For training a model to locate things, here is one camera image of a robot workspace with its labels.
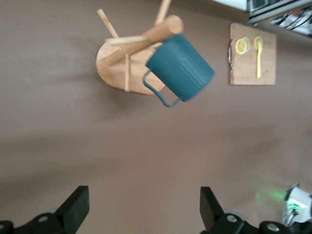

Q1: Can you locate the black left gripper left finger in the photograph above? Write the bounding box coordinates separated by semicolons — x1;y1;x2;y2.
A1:
0;185;90;234

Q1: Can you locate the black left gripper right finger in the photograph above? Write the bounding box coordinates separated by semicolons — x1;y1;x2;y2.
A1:
199;186;296;234

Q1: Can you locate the teal ribbed cup with handle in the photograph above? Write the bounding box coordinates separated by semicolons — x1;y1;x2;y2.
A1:
142;33;216;108

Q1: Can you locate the wooden cup rack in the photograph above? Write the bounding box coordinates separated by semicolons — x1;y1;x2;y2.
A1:
96;0;184;96

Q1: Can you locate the yellow plastic fork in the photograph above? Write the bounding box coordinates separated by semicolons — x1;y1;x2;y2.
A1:
253;36;264;79

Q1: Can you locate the wooden cutting board, metal handle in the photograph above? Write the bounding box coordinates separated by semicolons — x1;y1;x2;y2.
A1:
228;22;277;86

